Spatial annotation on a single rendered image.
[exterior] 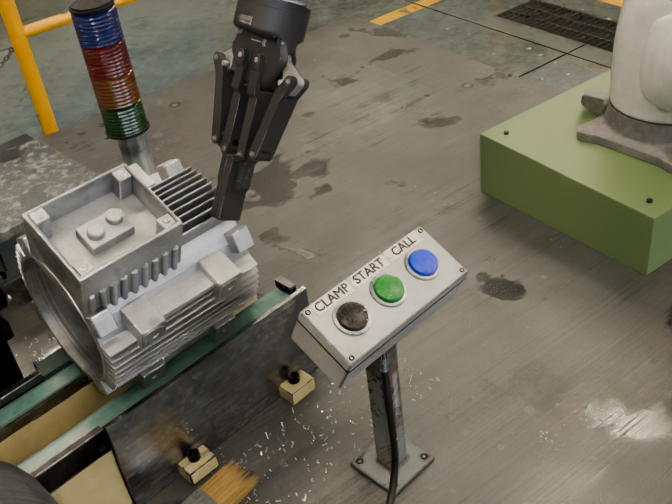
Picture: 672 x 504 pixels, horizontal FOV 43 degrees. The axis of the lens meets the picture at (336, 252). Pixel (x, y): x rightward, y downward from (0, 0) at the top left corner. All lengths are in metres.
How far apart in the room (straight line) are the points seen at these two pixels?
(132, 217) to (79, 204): 0.06
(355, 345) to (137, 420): 0.29
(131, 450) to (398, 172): 0.74
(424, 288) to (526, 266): 0.46
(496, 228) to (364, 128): 0.42
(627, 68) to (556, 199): 0.21
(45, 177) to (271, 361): 0.57
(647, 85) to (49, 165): 0.94
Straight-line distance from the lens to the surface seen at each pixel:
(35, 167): 1.48
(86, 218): 0.91
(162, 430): 0.98
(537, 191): 1.33
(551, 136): 1.37
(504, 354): 1.12
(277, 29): 0.86
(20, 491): 0.65
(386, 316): 0.79
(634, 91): 1.29
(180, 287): 0.92
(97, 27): 1.18
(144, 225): 0.90
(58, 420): 1.04
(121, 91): 1.21
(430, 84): 1.79
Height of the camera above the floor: 1.57
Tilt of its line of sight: 36 degrees down
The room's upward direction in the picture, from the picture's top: 8 degrees counter-clockwise
